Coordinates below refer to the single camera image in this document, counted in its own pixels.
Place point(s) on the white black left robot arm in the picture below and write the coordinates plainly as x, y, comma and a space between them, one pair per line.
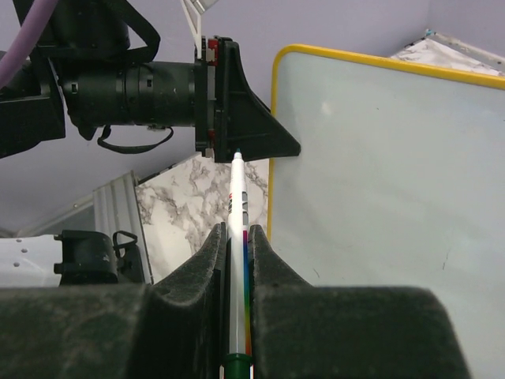
92, 63

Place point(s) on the aluminium table edge frame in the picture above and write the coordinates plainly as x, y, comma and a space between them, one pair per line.
173, 212

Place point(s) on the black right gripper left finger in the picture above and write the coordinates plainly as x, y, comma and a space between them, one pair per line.
167, 330

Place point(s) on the white green whiteboard marker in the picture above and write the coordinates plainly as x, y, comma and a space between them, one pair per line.
238, 357

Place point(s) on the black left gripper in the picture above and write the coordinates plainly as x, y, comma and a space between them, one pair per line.
229, 116

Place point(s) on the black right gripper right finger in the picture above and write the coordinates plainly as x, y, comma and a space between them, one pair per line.
303, 331

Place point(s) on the yellow framed whiteboard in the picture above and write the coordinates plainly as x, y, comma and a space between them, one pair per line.
400, 181

